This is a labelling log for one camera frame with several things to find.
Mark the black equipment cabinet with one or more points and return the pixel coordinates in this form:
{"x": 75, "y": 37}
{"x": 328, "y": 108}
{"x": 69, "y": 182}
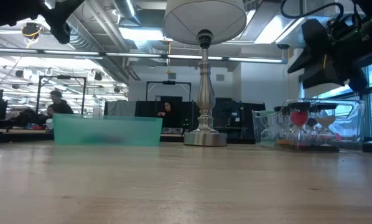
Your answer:
{"x": 235, "y": 118}

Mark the red sand hourglass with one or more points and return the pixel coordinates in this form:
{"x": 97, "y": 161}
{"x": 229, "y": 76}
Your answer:
{"x": 299, "y": 118}

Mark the clear plastic bin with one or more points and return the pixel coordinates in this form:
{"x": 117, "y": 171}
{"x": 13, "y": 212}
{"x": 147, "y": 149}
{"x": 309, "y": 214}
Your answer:
{"x": 351, "y": 124}

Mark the black gantry frame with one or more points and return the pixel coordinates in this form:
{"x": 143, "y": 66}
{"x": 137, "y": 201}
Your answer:
{"x": 61, "y": 77}
{"x": 169, "y": 82}

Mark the person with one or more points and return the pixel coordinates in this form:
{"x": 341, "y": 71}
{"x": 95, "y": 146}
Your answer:
{"x": 169, "y": 115}
{"x": 61, "y": 107}

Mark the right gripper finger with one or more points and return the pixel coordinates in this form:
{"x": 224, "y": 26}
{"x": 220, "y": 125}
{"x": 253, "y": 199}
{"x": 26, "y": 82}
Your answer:
{"x": 326, "y": 77}
{"x": 315, "y": 43}

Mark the mint capped hourglass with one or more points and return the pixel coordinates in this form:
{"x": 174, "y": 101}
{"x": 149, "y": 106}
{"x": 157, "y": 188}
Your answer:
{"x": 265, "y": 113}

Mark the green flat mat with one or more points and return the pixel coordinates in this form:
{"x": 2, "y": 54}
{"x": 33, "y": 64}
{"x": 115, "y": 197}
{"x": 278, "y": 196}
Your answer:
{"x": 111, "y": 127}

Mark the table lamp white shade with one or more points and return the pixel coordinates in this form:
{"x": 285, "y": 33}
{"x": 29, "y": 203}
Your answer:
{"x": 204, "y": 18}

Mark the long ceiling light bar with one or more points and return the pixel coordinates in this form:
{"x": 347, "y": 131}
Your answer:
{"x": 189, "y": 57}

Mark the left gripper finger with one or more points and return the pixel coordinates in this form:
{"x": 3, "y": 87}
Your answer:
{"x": 61, "y": 21}

